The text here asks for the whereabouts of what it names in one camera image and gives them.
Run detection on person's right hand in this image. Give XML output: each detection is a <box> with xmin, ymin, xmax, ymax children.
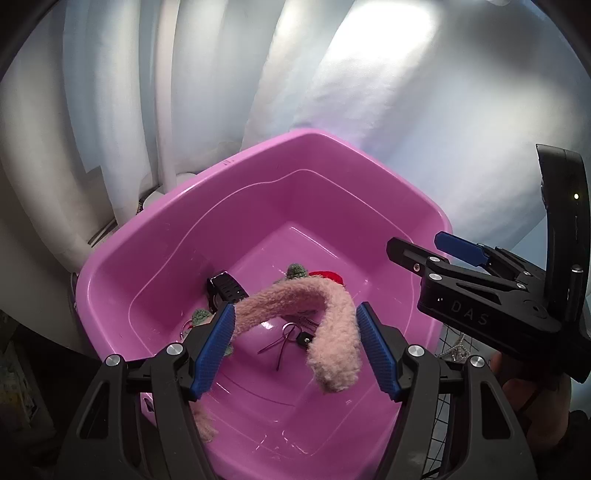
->
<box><xmin>492</xmin><ymin>351</ymin><xmax>573</xmax><ymax>416</ymax></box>

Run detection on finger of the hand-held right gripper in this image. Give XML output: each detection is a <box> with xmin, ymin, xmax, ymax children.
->
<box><xmin>434</xmin><ymin>232</ymin><xmax>539</xmax><ymax>278</ymax></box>
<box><xmin>387</xmin><ymin>237</ymin><xmax>527</xmax><ymax>294</ymax></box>

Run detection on white curtain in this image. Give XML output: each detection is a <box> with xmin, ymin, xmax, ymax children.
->
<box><xmin>0</xmin><ymin>0</ymin><xmax>591</xmax><ymax>296</ymax></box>

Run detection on pearl hair claw clip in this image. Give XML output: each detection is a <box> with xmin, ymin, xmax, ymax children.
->
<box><xmin>438</xmin><ymin>335</ymin><xmax>472</xmax><ymax>363</ymax></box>

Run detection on key ring with black fob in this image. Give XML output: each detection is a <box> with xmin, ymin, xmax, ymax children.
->
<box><xmin>279</xmin><ymin>318</ymin><xmax>319</xmax><ymax>348</ymax></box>

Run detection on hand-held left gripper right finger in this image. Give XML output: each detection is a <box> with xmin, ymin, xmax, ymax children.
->
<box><xmin>355</xmin><ymin>302</ymin><xmax>539</xmax><ymax>480</ymax></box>

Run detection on green crochet keychain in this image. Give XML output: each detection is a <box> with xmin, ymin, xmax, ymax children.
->
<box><xmin>180</xmin><ymin>308</ymin><xmax>234</xmax><ymax>358</ymax></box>

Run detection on pink plastic tub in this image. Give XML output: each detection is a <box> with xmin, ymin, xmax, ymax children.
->
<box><xmin>74</xmin><ymin>128</ymin><xmax>455</xmax><ymax>478</ymax></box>

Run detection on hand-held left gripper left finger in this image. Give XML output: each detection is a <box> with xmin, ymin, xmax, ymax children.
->
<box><xmin>55</xmin><ymin>302</ymin><xmax>237</xmax><ymax>480</ymax></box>

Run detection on thin dark red hair tie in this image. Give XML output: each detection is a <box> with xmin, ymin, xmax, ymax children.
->
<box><xmin>257</xmin><ymin>335</ymin><xmax>296</xmax><ymax>372</ymax></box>

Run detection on pink fuzzy strawberry headband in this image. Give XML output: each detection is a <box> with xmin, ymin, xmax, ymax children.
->
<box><xmin>189</xmin><ymin>271</ymin><xmax>361</xmax><ymax>444</ymax></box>

